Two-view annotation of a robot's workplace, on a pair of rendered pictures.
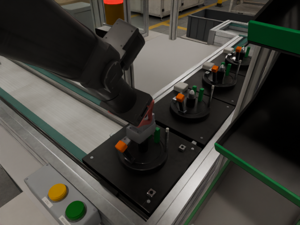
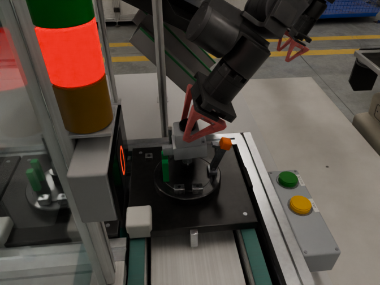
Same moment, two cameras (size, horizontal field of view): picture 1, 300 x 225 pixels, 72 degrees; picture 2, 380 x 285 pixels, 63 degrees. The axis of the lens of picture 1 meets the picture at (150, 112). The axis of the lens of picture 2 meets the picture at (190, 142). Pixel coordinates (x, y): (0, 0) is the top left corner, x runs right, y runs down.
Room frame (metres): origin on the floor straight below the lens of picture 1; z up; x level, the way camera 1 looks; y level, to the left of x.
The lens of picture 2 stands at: (0.70, 0.35, 1.44)
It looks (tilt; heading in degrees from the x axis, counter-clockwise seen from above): 38 degrees down; 226
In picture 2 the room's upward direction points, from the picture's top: straight up
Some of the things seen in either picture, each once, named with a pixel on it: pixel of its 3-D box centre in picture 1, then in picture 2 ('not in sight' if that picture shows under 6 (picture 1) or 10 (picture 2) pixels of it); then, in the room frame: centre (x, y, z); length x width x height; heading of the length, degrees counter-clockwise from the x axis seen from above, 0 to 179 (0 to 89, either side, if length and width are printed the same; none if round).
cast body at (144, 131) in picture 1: (143, 121); (183, 138); (0.39, 0.02, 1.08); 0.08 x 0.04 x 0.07; 142
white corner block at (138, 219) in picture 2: not in sight; (139, 221); (0.52, 0.03, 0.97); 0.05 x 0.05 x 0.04; 51
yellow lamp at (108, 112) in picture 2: (114, 12); (83, 99); (0.59, 0.09, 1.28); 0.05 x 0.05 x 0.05
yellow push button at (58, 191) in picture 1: (58, 193); (299, 206); (0.27, 0.22, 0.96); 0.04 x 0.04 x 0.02
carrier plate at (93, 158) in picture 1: (143, 155); (187, 183); (0.38, 0.02, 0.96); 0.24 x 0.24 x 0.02; 51
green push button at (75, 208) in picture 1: (76, 210); (287, 180); (0.22, 0.16, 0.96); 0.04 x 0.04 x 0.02
